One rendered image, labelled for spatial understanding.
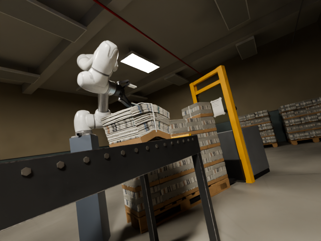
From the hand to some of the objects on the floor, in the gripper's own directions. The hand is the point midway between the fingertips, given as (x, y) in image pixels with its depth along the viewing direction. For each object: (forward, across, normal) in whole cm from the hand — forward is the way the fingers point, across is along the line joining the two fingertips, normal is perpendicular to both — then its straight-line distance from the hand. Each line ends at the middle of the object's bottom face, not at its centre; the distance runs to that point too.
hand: (135, 95), depth 118 cm
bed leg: (+25, +114, +32) cm, 121 cm away
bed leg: (+25, +115, -18) cm, 119 cm away
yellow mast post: (+218, +101, -30) cm, 242 cm away
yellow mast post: (+194, +101, +31) cm, 221 cm away
